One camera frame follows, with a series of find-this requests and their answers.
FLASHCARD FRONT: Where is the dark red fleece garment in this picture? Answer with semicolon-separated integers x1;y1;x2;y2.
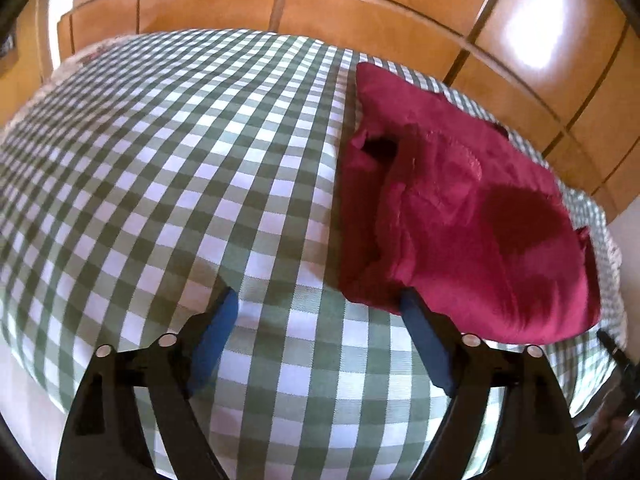
338;61;603;345

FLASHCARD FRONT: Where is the green checked blanket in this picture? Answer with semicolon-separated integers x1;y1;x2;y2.
0;29;626;480

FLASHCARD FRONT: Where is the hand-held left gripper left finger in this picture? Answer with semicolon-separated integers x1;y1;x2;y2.
56;286;239;480

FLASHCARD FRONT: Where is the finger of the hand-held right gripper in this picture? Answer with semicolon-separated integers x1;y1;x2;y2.
596;329;640;411

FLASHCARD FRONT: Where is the wooden headboard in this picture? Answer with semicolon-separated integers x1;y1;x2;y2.
56;0;640;218

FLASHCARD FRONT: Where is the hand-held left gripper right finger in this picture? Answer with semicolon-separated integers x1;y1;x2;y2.
399;287;586;480

